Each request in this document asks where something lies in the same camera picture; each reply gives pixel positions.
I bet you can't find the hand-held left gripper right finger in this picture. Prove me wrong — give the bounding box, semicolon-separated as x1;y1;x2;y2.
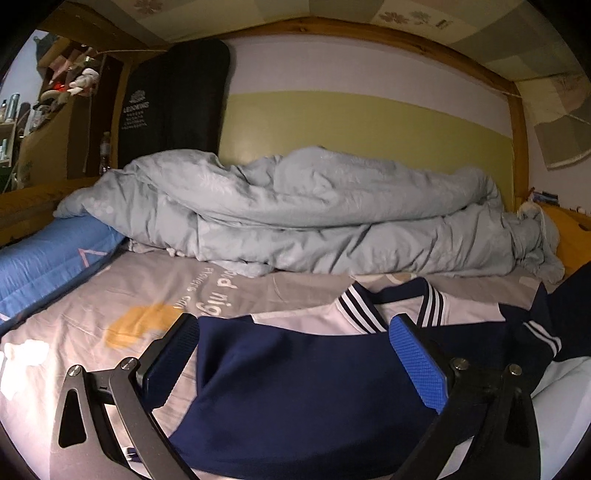
389;314;542;480

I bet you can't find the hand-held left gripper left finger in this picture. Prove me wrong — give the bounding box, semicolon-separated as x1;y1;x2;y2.
50;313;200;480

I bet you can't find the white and navy varsity jacket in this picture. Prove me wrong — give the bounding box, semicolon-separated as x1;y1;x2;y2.
168;263;591;480

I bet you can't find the blue pillow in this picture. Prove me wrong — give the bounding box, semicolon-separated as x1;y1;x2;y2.
0;215;127;333

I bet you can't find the grey duvet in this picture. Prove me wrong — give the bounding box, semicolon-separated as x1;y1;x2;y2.
53;145;566;284

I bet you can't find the yellow pillow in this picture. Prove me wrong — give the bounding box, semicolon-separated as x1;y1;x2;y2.
549;205;591;274

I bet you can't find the clear plastic bottle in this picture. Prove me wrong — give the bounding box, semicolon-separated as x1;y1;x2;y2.
99;131;112;176

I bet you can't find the wooden shelf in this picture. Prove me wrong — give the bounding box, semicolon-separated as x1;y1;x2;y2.
0;30;125;190

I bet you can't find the black hanging garment bag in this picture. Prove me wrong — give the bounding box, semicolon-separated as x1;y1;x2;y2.
117;39;232;171

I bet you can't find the hanging checkered cloth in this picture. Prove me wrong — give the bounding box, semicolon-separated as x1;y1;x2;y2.
515;71;591;171

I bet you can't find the white and red plush toy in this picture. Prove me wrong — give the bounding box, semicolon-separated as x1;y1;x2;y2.
39;67;102;109

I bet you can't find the pastel checkered overhead mattress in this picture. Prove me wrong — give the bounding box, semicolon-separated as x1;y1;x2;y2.
106;0;591;81

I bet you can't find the wooden bunk bed frame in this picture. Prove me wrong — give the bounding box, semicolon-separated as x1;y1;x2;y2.
0;14;591;278

